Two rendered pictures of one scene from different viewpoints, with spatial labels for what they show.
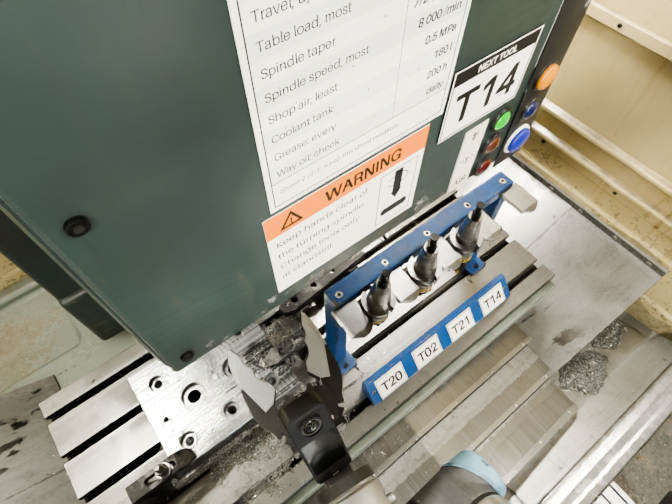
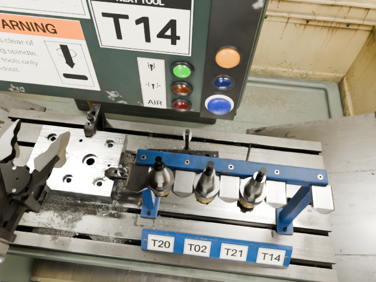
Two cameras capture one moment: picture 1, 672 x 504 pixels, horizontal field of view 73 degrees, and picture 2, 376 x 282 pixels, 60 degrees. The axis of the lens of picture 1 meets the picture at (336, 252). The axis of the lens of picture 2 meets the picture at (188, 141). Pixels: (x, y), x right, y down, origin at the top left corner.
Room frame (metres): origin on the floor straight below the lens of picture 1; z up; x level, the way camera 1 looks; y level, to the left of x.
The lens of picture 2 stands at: (0.15, -0.34, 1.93)
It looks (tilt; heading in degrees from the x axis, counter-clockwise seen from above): 58 degrees down; 41
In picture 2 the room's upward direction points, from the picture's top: 3 degrees clockwise
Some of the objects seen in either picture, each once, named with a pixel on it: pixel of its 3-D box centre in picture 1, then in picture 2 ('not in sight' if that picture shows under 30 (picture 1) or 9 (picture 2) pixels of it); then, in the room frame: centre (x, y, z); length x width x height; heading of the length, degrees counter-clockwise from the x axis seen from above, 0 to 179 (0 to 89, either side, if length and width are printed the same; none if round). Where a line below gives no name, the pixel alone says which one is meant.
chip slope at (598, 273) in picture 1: (449, 252); (290, 212); (0.74, -0.35, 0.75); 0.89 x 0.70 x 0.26; 38
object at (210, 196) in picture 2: (423, 270); (206, 186); (0.42, -0.16, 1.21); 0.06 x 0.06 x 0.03
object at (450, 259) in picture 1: (444, 255); (229, 188); (0.45, -0.21, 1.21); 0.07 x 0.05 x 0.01; 38
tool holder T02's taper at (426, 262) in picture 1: (427, 257); (207, 178); (0.42, -0.16, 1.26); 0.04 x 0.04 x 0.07
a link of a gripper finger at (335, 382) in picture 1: (322, 381); (36, 172); (0.15, 0.02, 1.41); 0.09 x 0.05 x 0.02; 6
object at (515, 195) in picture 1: (520, 199); (322, 199); (0.59, -0.38, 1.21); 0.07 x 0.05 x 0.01; 38
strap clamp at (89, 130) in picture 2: not in sight; (93, 123); (0.41, 0.34, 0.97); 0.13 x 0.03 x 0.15; 38
